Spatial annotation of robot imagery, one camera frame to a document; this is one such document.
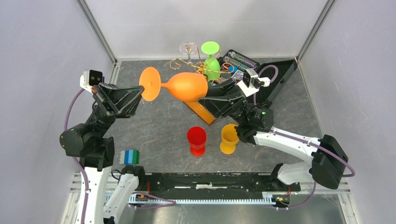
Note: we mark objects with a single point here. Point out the blue green block stack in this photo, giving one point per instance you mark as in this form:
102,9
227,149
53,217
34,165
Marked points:
129,157

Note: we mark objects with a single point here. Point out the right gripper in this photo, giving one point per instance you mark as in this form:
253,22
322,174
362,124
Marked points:
224,104

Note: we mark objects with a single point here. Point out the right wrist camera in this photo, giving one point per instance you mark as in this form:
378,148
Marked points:
251,82

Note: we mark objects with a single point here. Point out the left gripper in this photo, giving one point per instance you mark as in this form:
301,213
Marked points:
123,101

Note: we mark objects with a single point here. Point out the red wine glass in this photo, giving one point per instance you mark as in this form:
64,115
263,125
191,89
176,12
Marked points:
197,137

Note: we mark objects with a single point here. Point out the clear wine glass back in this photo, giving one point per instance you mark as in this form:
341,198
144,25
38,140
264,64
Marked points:
188,48

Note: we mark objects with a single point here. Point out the orange wine glass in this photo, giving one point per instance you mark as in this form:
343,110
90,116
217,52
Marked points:
184,86

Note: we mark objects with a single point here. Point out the green wine glass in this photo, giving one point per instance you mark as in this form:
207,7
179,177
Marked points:
211,64

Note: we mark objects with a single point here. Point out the yellow wine glass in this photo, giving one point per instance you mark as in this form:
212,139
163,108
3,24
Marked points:
229,139

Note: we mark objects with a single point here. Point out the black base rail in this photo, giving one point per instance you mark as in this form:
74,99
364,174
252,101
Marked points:
168,189

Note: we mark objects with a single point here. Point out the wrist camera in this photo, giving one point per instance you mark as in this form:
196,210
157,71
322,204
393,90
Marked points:
90,78
251,82

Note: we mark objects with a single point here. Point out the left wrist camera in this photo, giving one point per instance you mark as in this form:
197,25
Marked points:
90,78

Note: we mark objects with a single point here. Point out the black poker chip case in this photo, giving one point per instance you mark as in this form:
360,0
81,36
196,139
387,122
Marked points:
277,70

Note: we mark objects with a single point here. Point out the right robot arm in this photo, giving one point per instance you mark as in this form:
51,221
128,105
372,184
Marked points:
323,159

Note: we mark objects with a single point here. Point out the gold wire glass rack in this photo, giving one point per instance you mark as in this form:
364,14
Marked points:
196,106

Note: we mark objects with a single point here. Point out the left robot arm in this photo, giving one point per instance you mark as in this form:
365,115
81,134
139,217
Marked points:
95,154

